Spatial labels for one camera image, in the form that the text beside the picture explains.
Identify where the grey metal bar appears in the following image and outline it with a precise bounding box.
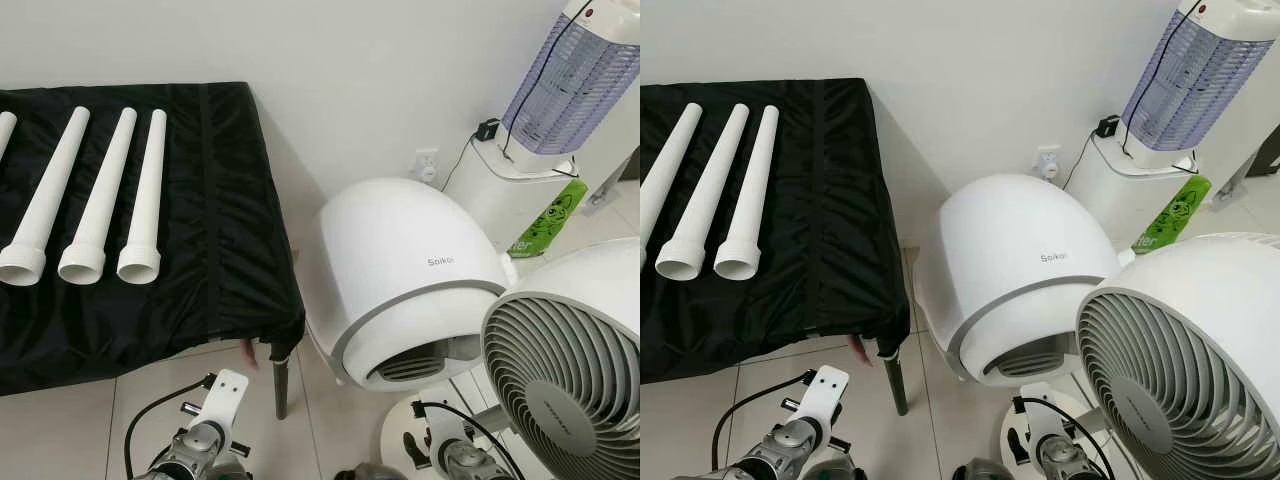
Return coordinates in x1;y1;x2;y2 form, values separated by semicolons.
585;148;641;216
1212;150;1280;213

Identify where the green printed package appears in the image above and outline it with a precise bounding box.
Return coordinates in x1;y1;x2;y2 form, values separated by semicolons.
1132;175;1213;256
508;178;589;261

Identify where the white plastic cabinet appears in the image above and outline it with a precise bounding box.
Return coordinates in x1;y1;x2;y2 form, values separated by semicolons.
440;135;591;256
1062;130;1211;251

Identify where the white insect killer lamp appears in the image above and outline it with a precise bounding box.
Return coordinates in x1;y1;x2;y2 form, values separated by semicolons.
1120;0;1280;153
500;0;641;156

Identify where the black table cloth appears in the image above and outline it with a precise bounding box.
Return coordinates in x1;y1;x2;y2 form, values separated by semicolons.
640;78;913;386
0;82;306;396

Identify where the grey right robot foot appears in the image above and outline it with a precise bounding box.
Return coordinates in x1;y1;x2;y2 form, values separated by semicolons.
952;458;1013;480
335;462;406;480

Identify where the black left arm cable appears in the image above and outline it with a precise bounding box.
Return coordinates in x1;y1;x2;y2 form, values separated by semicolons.
123;376;219;479
712;372;816;471

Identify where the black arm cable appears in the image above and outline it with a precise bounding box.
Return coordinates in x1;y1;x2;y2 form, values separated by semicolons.
1012;395;1116;480
123;376;219;479
712;372;816;471
412;400;526;480

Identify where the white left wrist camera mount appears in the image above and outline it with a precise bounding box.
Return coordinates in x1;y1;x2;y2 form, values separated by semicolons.
800;365;851;421
203;369;251;426

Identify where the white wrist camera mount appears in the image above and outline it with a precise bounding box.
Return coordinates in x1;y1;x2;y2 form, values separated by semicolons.
420;405;471;451
800;365;851;421
1020;400;1071;446
203;369;251;426

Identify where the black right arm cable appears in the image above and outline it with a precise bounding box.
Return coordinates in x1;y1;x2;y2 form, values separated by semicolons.
1012;395;1116;480
412;400;526;480

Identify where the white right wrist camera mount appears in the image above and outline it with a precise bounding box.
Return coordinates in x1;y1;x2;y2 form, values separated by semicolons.
1020;400;1071;446
420;405;471;451

